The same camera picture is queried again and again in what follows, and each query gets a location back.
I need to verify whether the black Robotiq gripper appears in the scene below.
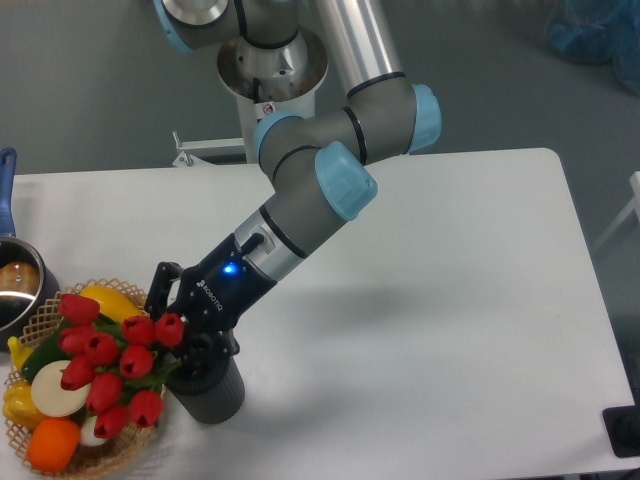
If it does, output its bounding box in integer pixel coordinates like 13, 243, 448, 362
144, 233, 276, 373

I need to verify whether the red tulip bouquet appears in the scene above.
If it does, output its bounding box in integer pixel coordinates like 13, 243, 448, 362
57, 293, 187, 440

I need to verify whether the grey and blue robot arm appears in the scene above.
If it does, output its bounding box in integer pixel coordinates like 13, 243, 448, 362
147, 1, 442, 376

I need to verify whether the dark grey ribbed vase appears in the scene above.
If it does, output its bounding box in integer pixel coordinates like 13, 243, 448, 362
166, 356, 245, 425

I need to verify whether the yellow squash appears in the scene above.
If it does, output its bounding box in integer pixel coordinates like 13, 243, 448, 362
80, 285, 141, 323

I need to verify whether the dark green cucumber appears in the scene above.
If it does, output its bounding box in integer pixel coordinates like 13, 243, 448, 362
21, 325, 69, 382

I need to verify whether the green bok choy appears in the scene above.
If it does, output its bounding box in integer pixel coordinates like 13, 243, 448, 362
80, 416, 107, 447

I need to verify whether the cream round disc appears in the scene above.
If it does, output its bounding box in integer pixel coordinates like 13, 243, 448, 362
31, 360, 90, 417

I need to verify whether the woven wicker basket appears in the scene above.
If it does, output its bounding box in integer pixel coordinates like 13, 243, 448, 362
4, 278, 156, 479

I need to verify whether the yellow banana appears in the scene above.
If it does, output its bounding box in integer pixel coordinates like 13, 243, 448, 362
7, 336, 33, 371

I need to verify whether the orange fruit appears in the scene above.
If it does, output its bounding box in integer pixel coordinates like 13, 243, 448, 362
27, 418, 80, 474

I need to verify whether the yellow bell pepper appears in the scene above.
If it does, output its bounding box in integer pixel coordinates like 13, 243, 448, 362
3, 380, 46, 430

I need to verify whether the black device at table edge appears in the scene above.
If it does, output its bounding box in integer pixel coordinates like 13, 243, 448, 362
602, 405, 639, 458

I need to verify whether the blue plastic bag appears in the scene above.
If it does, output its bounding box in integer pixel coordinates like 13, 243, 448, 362
544, 1, 639, 95

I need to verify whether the blue handled saucepan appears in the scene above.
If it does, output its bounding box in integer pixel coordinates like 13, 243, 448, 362
1, 147, 59, 353

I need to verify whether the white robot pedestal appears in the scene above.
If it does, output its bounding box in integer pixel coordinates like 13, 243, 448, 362
172, 24, 329, 168

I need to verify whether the white frame at right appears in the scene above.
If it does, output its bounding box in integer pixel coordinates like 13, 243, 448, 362
592, 171, 639, 253

